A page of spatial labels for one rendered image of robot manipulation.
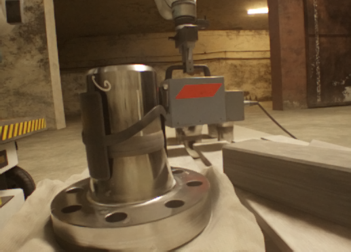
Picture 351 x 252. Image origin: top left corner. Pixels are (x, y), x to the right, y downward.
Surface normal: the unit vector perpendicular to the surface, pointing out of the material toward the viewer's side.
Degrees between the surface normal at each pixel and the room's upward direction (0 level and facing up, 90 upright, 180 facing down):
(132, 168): 78
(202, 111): 90
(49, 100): 90
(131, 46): 90
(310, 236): 0
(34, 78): 90
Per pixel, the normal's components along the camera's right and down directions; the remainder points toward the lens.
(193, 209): 0.77, 0.02
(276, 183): -0.84, 0.12
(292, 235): -0.07, -0.99
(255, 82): 0.11, 0.11
